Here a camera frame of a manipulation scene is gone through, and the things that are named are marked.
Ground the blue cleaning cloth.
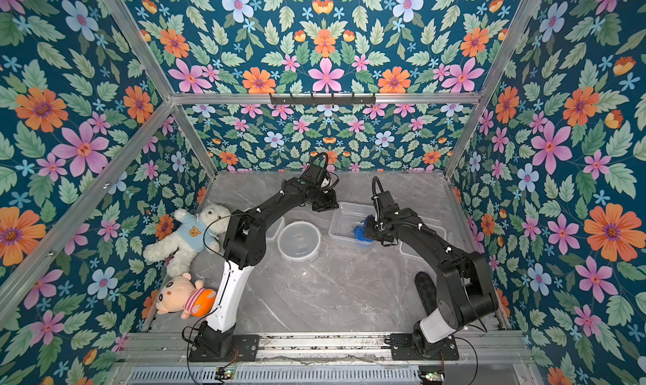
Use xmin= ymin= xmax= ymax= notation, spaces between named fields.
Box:
xmin=353 ymin=215 xmax=374 ymax=246

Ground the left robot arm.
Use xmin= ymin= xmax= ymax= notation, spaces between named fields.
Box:
xmin=185 ymin=154 xmax=338 ymax=362

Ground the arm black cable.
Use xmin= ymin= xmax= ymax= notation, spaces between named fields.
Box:
xmin=453 ymin=323 xmax=488 ymax=385
xmin=180 ymin=303 xmax=218 ymax=385

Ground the round clear lunch box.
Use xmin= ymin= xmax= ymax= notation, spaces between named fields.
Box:
xmin=277 ymin=221 xmax=322 ymax=262

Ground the white ventilation grille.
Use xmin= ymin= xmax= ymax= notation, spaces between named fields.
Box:
xmin=127 ymin=365 xmax=422 ymax=384

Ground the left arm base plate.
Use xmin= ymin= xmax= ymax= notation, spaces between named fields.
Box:
xmin=188 ymin=334 xmax=260 ymax=363

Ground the square clear box lid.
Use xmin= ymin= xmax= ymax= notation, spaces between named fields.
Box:
xmin=398 ymin=216 xmax=450 ymax=260

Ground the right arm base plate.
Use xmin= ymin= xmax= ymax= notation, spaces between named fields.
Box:
xmin=385 ymin=333 xmax=459 ymax=361

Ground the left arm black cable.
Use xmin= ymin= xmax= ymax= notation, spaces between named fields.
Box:
xmin=180 ymin=303 xmax=218 ymax=385

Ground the pink doll orange outfit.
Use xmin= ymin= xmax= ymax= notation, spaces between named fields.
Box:
xmin=156 ymin=272 xmax=216 ymax=319

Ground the rectangular clear lunch box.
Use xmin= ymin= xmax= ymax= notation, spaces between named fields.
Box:
xmin=266 ymin=217 xmax=285 ymax=243

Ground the black hook rail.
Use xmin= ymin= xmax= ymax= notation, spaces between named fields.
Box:
xmin=269 ymin=93 xmax=377 ymax=106

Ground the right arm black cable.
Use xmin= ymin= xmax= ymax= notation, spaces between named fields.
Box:
xmin=453 ymin=323 xmax=488 ymax=385

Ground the white teddy bear blue shirt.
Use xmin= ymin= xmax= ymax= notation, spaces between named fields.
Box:
xmin=143 ymin=203 xmax=231 ymax=277

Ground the aluminium front rail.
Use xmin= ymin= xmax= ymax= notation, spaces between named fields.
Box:
xmin=116 ymin=331 xmax=534 ymax=365

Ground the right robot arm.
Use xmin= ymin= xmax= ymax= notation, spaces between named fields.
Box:
xmin=365 ymin=191 xmax=498 ymax=357

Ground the square clear lunch box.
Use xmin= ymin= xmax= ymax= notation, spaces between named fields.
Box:
xmin=328 ymin=202 xmax=374 ymax=249

